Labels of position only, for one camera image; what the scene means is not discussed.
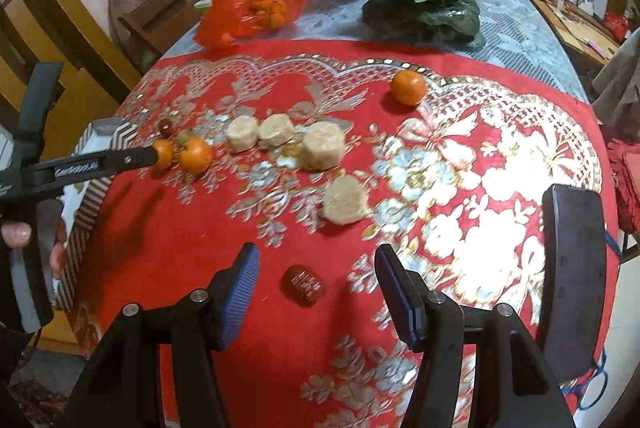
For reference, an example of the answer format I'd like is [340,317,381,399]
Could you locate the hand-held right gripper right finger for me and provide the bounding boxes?
[374,244,576,428]

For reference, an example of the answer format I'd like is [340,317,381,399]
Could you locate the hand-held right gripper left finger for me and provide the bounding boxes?
[55,242,262,428]

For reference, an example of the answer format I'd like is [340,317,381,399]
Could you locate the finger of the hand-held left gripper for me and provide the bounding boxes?
[102,147,158,170]

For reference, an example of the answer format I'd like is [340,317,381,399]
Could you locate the small orange kumquat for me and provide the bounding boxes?
[151,139,176,170]

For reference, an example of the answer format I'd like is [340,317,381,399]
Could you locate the orange tangerine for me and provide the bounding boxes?
[390,69,427,106]
[178,139,214,175]

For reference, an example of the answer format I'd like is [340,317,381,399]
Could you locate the striped white cardboard box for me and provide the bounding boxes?
[47,118,138,313]

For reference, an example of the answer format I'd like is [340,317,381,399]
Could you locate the round beige cake piece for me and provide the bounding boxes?
[321,175,371,226]

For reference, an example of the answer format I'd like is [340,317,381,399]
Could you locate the large beige cake piece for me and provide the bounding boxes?
[300,122,347,171]

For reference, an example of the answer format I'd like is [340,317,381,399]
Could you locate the person's left hand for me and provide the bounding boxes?
[0,220,68,281]

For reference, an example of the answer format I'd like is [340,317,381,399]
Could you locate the red wrapped candy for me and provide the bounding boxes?
[280,264,326,307]

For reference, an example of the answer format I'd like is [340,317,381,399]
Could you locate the red floral tablecloth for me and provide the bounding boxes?
[65,39,621,428]

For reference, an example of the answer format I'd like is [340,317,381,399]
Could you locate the brown folding wooden chair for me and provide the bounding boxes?
[117,0,208,54]

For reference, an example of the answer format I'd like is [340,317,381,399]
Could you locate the yellow wooden chair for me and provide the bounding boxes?
[0,0,143,134]

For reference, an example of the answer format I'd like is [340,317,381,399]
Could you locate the black smartphone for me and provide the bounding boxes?
[537,183,608,384]

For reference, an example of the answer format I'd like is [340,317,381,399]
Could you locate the cluster of small tangerines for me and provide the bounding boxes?
[250,0,288,29]

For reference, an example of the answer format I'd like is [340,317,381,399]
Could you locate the grey cloth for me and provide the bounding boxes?
[592,28,640,139]

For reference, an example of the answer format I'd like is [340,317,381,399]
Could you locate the wooden side desk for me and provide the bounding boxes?
[530,0,626,64]

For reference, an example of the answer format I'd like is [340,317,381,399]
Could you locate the blue cord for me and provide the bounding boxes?
[560,228,623,409]

